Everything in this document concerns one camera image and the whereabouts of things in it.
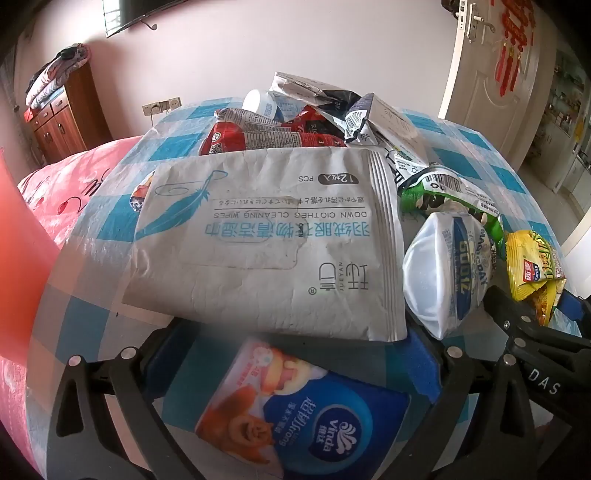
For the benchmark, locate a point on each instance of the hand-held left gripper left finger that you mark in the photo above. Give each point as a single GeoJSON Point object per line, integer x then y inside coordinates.
{"type": "Point", "coordinates": [164, 350]}

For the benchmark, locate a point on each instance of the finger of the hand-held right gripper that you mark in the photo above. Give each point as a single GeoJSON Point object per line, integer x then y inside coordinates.
{"type": "Point", "coordinates": [517, 311]}
{"type": "Point", "coordinates": [575, 307]}

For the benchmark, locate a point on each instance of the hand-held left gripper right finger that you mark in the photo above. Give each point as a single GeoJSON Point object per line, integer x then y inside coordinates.
{"type": "Point", "coordinates": [422, 369]}

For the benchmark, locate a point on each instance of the yellow snack packet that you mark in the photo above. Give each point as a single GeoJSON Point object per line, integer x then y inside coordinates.
{"type": "Point", "coordinates": [531, 263]}

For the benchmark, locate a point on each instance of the blue tissue packet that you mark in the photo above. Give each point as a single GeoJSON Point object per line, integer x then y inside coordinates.
{"type": "Point", "coordinates": [300, 415]}

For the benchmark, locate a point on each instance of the large white wipes packet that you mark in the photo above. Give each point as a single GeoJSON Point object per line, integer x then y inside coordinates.
{"type": "Point", "coordinates": [258, 240]}

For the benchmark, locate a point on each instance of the orange plastic bin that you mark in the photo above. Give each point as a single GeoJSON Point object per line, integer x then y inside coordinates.
{"type": "Point", "coordinates": [23, 277]}

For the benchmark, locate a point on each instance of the white milk carton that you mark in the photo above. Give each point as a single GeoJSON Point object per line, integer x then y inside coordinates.
{"type": "Point", "coordinates": [388, 120]}

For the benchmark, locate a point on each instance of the white cup with blue label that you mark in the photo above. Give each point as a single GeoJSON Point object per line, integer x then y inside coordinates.
{"type": "Point", "coordinates": [429, 277]}

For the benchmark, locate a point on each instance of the green snack packet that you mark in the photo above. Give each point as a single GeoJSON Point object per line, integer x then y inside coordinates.
{"type": "Point", "coordinates": [415, 198]}

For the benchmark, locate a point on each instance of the small orange snack packet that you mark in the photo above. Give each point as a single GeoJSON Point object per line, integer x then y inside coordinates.
{"type": "Point", "coordinates": [138, 196]}

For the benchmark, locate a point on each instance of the blue checkered tablecloth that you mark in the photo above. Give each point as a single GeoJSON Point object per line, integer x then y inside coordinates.
{"type": "Point", "coordinates": [485, 152]}

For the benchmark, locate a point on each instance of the pink printed blanket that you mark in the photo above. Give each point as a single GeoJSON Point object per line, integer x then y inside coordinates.
{"type": "Point", "coordinates": [69, 184]}

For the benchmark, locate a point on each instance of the display shelf with items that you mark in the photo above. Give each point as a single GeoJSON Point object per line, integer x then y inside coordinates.
{"type": "Point", "coordinates": [563, 106]}

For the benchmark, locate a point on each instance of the red snack packet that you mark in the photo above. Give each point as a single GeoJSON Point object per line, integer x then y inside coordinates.
{"type": "Point", "coordinates": [240, 134]}

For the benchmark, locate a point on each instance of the white door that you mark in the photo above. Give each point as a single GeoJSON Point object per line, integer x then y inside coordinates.
{"type": "Point", "coordinates": [475, 83]}

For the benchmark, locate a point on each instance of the wooden cabinet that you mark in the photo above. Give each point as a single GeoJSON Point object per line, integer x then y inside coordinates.
{"type": "Point", "coordinates": [78, 120]}

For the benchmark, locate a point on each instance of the white plastic jar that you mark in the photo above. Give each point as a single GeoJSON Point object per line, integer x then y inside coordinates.
{"type": "Point", "coordinates": [261, 104]}

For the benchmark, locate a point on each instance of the red door decoration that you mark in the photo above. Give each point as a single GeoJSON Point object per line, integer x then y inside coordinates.
{"type": "Point", "coordinates": [512, 27]}

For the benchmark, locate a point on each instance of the crumpled silver packet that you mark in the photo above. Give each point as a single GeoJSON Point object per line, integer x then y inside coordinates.
{"type": "Point", "coordinates": [295, 87]}

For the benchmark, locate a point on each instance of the folded blankets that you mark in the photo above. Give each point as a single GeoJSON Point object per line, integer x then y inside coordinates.
{"type": "Point", "coordinates": [51, 78]}

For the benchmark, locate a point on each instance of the dark round object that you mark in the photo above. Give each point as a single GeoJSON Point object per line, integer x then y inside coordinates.
{"type": "Point", "coordinates": [455, 4]}

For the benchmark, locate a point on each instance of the wall socket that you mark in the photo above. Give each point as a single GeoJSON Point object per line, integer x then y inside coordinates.
{"type": "Point", "coordinates": [161, 106]}

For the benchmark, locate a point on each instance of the wall-mounted television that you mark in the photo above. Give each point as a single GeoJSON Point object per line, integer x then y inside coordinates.
{"type": "Point", "coordinates": [120, 16]}

